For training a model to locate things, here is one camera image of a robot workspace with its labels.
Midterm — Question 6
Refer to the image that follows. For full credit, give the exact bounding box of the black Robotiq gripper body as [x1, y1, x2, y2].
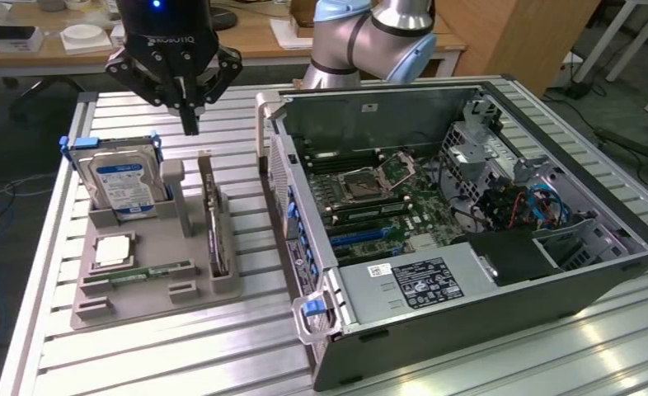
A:
[114, 0, 221, 109]

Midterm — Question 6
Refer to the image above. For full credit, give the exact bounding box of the green graphics card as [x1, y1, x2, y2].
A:
[197, 148, 230, 278]

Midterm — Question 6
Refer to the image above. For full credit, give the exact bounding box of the wooden desk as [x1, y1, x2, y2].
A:
[0, 0, 468, 79]

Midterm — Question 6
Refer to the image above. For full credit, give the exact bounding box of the small white labelled box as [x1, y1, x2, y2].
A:
[110, 22, 132, 49]

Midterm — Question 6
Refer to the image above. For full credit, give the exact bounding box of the black round monitor base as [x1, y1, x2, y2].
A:
[212, 7, 241, 31]

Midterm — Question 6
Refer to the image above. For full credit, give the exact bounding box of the white box with round top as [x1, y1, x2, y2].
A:
[60, 22, 114, 55]

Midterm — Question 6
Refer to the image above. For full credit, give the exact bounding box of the white paper stack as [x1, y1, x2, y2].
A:
[269, 16, 317, 50]

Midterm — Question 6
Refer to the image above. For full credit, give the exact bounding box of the brown cardboard box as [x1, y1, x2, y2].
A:
[289, 0, 324, 29]

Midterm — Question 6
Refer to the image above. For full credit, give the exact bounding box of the white box with black top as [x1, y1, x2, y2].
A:
[0, 25, 45, 54]

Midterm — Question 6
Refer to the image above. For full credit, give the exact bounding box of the hard disk with blue carrier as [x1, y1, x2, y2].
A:
[56, 130, 170, 218]

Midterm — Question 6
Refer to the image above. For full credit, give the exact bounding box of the CPU socket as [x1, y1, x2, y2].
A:
[337, 169, 390, 202]

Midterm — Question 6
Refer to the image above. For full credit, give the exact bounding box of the metal socket cover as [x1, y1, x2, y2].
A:
[377, 150, 429, 182]

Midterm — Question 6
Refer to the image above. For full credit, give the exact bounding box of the silver CPU chip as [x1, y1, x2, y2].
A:
[92, 238, 132, 265]

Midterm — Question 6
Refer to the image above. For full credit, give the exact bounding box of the green RAM stick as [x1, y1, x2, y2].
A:
[84, 262, 196, 286]
[328, 196, 412, 226]

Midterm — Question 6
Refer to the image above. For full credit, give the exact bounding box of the blue expansion slot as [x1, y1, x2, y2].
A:
[328, 228, 390, 248]

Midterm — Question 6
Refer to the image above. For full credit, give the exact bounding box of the metal disk bay cage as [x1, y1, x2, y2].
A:
[441, 98, 522, 199]

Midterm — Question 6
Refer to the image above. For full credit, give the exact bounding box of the green motherboard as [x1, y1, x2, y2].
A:
[300, 148, 450, 265]

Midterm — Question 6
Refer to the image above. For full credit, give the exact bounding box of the grey plastic parts rack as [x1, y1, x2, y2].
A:
[68, 158, 245, 331]

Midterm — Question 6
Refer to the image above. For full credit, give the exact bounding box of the wooden cabinet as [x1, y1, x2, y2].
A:
[454, 0, 602, 96]

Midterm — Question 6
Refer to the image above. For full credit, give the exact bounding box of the grey power supply unit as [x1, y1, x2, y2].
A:
[336, 243, 500, 327]

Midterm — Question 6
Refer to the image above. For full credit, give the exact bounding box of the black floor stand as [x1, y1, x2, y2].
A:
[594, 127, 648, 166]

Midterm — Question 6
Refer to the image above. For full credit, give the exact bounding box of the open black PC case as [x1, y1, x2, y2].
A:
[254, 80, 648, 393]

